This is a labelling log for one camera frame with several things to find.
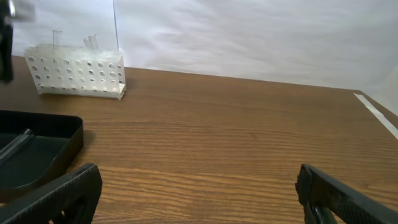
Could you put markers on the black tray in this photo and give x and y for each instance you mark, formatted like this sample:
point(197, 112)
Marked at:
point(40, 152)

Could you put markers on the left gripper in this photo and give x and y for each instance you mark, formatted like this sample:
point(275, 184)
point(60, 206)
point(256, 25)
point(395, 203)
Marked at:
point(3, 12)

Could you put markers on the white test tube rack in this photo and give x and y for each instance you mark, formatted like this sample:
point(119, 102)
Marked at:
point(74, 77)

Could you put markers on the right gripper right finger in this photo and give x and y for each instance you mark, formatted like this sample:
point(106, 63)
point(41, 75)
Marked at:
point(342, 202)

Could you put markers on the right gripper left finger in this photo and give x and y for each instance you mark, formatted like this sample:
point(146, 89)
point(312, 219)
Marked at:
point(46, 205)

